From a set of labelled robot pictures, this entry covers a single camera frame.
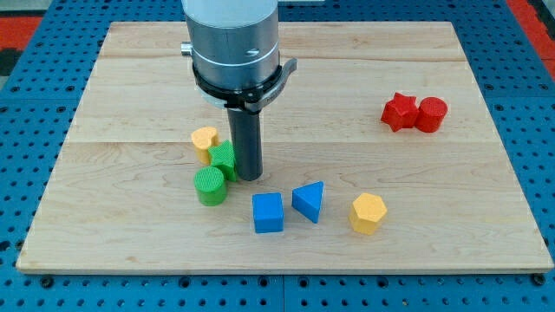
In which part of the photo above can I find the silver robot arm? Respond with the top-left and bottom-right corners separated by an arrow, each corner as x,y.
182,0 -> 280,108

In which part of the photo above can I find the green star block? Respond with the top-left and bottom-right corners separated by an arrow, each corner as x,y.
208,140 -> 238,182

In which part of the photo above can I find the yellow hexagon block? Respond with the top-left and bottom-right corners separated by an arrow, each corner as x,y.
349,192 -> 388,235

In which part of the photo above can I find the red star block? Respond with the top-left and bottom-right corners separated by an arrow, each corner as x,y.
381,93 -> 419,132

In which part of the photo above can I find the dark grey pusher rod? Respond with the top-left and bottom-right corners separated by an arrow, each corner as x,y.
227,109 -> 263,181

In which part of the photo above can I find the blue triangle block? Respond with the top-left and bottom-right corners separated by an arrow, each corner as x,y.
291,181 -> 324,224

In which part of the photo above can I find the blue cube block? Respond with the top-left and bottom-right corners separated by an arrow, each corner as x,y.
251,192 -> 284,233

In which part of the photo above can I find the green cylinder block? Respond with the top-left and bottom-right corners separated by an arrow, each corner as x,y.
193,166 -> 227,206

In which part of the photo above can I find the yellow heart block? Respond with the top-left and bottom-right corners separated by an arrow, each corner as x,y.
191,127 -> 219,165

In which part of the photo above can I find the wooden board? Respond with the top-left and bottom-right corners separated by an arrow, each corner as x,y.
16,22 -> 553,275

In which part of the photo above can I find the red cylinder block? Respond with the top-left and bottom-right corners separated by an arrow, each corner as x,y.
415,97 -> 448,133

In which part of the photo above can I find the black clamp ring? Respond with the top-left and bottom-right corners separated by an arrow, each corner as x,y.
192,57 -> 298,115

